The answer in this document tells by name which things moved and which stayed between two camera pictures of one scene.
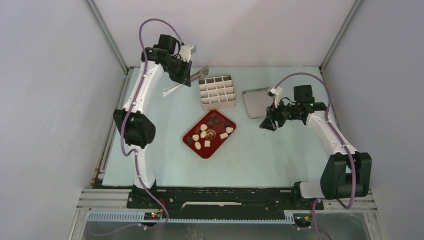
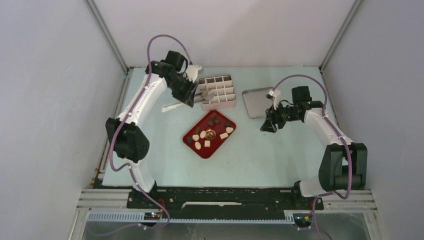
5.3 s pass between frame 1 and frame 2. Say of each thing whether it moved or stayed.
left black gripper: moved
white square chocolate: stayed
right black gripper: stayed
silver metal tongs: moved
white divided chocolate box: stayed
